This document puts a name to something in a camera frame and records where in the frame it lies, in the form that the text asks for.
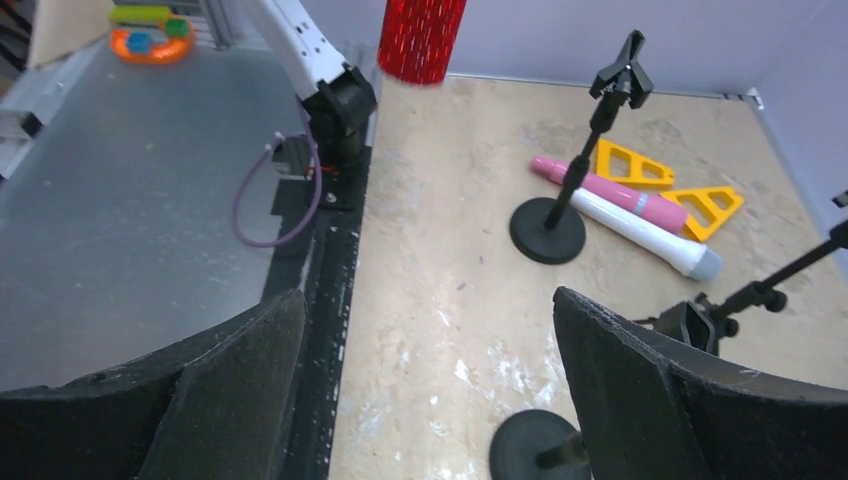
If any yellow triangle stand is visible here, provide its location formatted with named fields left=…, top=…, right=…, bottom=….
left=594, top=138, right=675, bottom=190
left=660, top=186, right=745, bottom=243

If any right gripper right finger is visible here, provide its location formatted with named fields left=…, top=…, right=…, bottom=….
left=553, top=287, right=847, bottom=479

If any round-base mic stand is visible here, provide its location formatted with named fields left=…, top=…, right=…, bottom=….
left=488, top=409, right=592, bottom=480
left=509, top=30, right=654, bottom=265

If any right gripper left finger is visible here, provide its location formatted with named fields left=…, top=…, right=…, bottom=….
left=1, top=290, right=306, bottom=479

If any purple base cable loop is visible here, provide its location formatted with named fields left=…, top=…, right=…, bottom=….
left=230, top=129, right=325, bottom=250

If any orange ring toy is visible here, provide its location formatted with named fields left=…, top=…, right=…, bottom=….
left=109, top=5, right=196, bottom=66

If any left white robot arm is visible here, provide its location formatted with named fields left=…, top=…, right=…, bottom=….
left=244, top=0, right=377, bottom=169

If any black tripod mic stand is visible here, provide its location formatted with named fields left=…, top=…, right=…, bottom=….
left=638, top=221, right=847, bottom=356

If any yellow triangle stand far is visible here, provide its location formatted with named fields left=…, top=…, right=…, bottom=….
left=660, top=186, right=745, bottom=243

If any yellow triangle stand near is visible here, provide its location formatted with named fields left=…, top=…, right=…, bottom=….
left=594, top=138, right=675, bottom=190

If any white microphone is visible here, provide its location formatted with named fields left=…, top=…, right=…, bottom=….
left=571, top=188, right=724, bottom=282

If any pink microphone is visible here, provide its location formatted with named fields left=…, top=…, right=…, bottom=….
left=530, top=156, right=689, bottom=234

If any red glitter microphone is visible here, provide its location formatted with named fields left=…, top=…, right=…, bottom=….
left=377, top=0, right=466, bottom=86

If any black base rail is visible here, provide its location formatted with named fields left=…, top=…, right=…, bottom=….
left=263, top=147, right=372, bottom=479

